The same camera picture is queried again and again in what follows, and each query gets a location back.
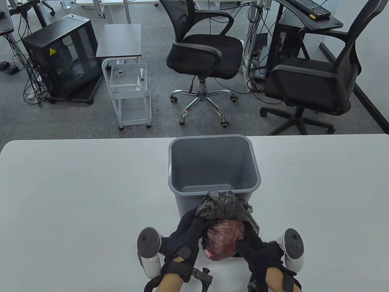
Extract person's right hand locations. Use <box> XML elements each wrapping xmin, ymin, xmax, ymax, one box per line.
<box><xmin>236</xmin><ymin>224</ymin><xmax>289</xmax><ymax>285</ymax></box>

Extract person's left hand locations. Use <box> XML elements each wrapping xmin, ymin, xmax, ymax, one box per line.
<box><xmin>160</xmin><ymin>208</ymin><xmax>209</xmax><ymax>279</ymax></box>

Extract grey translucent garbage bag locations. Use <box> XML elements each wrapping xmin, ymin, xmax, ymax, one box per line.
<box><xmin>195</xmin><ymin>190</ymin><xmax>260</xmax><ymax>261</ymax></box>

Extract grey plastic trash bin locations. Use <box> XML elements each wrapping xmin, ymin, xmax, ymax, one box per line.
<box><xmin>168</xmin><ymin>134</ymin><xmax>262</xmax><ymax>218</ymax></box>

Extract person's left forearm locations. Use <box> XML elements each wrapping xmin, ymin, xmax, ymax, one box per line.
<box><xmin>155</xmin><ymin>274</ymin><xmax>185</xmax><ymax>292</ymax></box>

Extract person's right forearm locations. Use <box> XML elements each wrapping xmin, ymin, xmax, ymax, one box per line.
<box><xmin>264</xmin><ymin>268</ymin><xmax>294</xmax><ymax>292</ymax></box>

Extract grey round tracking controller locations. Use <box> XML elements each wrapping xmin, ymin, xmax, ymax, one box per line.
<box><xmin>137</xmin><ymin>227</ymin><xmax>163</xmax><ymax>280</ymax></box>
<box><xmin>275</xmin><ymin>228</ymin><xmax>305</xmax><ymax>272</ymax></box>

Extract black office chair right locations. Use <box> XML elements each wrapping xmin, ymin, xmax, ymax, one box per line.
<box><xmin>260</xmin><ymin>0</ymin><xmax>384</xmax><ymax>136</ymax></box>

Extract black office chair chrome base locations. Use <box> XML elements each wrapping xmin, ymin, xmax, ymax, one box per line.
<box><xmin>159</xmin><ymin>0</ymin><xmax>243</xmax><ymax>129</ymax></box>

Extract dark top side table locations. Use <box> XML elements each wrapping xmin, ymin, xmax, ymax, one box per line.
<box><xmin>96</xmin><ymin>24</ymin><xmax>143</xmax><ymax>66</ymax></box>

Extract black computer tower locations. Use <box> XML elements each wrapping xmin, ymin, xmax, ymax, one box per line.
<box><xmin>266</xmin><ymin>23</ymin><xmax>306</xmax><ymax>79</ymax></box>

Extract white desk leg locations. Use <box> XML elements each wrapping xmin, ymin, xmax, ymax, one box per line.
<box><xmin>243</xmin><ymin>0</ymin><xmax>265</xmax><ymax>74</ymax></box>

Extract black glass equipment cabinet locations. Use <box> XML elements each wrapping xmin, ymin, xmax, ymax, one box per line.
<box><xmin>21</xmin><ymin>14</ymin><xmax>104</xmax><ymax>105</ymax></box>

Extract white desk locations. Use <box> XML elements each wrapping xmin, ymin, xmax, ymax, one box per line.
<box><xmin>74</xmin><ymin>0</ymin><xmax>161</xmax><ymax>25</ymax></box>

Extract black desk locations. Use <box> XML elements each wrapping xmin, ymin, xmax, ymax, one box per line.
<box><xmin>274</xmin><ymin>0</ymin><xmax>344</xmax><ymax>31</ymax></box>

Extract black foot pedals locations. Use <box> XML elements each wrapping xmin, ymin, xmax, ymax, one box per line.
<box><xmin>0</xmin><ymin>61</ymin><xmax>21</xmax><ymax>75</ymax></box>

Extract black keyboard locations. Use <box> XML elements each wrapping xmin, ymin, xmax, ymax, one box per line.
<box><xmin>287</xmin><ymin>0</ymin><xmax>332</xmax><ymax>20</ymax></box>

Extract white wire rolling cart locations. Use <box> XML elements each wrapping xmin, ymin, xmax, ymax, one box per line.
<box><xmin>102</xmin><ymin>57</ymin><xmax>152</xmax><ymax>131</ymax></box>

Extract black cable bundle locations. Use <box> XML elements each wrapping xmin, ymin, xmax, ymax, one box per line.
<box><xmin>243</xmin><ymin>2</ymin><xmax>274</xmax><ymax>93</ymax></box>

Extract tangled black floor cables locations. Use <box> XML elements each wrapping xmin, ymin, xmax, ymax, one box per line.
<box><xmin>6</xmin><ymin>17</ymin><xmax>50</xmax><ymax>108</ymax></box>

